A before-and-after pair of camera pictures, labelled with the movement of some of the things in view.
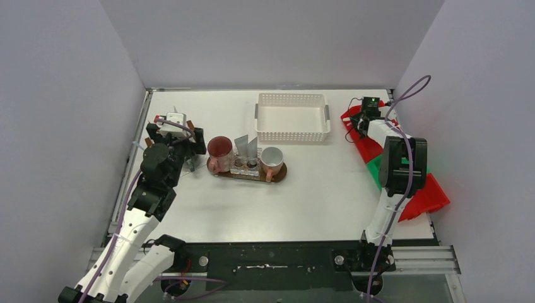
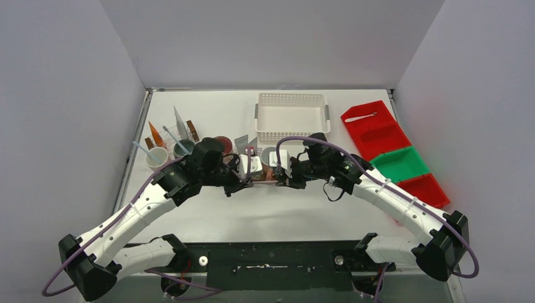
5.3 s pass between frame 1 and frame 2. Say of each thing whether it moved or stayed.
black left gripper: moved
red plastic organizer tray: stayed
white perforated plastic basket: stayed
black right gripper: moved
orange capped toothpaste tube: stayed
